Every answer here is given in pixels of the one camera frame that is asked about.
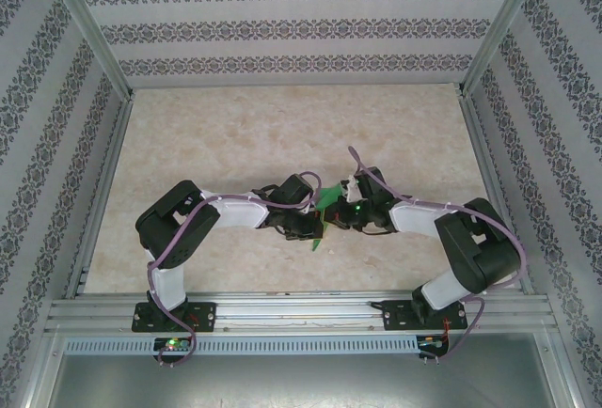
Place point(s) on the green paper sheet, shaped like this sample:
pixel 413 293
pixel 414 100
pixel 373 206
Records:
pixel 329 197

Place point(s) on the circuit board with lights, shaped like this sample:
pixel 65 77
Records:
pixel 171 344
pixel 430 342

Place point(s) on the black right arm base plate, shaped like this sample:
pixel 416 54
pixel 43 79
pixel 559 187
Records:
pixel 392 318

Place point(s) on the aluminium mounting rail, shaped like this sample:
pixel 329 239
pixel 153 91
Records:
pixel 301 314

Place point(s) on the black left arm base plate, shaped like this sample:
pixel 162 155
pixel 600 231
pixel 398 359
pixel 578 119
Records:
pixel 207 316

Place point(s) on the aluminium frame post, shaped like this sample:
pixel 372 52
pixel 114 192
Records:
pixel 502 27
pixel 88 27

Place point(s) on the aluminium side rail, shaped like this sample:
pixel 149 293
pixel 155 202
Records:
pixel 107 168
pixel 487 168

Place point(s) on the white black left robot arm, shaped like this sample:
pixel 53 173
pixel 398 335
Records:
pixel 235 213

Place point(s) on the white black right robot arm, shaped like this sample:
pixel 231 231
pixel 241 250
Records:
pixel 418 217

